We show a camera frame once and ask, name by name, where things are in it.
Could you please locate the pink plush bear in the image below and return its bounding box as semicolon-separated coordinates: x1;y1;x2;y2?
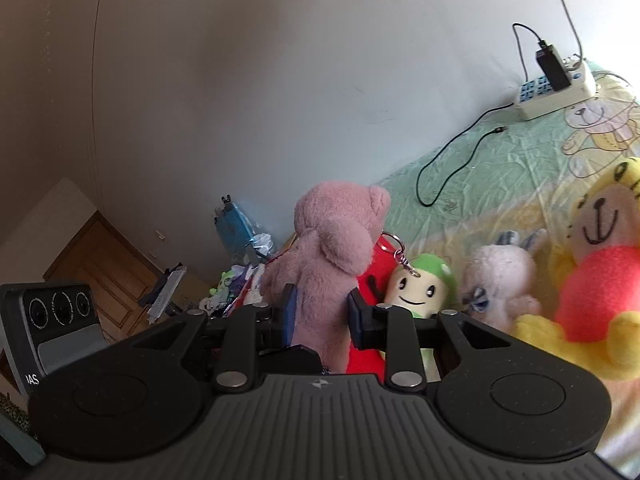
260;182;392;374

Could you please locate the leopard print cloth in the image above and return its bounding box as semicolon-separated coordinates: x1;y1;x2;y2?
0;392;32;437

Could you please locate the green and yellow bed sheet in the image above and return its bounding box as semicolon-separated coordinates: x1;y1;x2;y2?
372;57;640;479

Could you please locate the green plush keychain toy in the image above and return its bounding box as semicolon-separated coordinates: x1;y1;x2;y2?
381;231;457;382

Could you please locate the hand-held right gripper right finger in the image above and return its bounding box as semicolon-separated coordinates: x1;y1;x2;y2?
347;288;512;394

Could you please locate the grey power cord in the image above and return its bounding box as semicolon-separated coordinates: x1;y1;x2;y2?
537;0;586;69

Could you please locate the pile of assorted clutter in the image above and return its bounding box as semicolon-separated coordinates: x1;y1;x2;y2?
199;255;272;319

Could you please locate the yellow plush tiger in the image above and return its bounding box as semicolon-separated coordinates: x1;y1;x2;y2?
515;156;640;382

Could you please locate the black charging cable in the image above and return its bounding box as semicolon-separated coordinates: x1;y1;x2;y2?
416;22;551;208

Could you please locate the dark stand with paper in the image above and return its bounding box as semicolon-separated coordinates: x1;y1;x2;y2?
137;262;189;324

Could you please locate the black charger adapter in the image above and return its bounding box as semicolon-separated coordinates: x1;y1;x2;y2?
535;45;571;92

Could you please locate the red box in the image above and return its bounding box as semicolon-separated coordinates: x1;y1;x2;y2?
345;244;404;376

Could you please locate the white plush bunny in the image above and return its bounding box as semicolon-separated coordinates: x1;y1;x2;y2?
458;228;549;334

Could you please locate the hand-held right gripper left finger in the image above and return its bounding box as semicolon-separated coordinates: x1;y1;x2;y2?
131;283;301;394

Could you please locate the blue bag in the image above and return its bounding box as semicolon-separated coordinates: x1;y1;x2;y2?
212;193;276;267

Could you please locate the wooden door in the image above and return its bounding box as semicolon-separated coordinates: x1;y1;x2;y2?
42;209;167;347

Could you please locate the white power strip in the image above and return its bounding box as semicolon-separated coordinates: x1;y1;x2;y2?
514;57;597;121

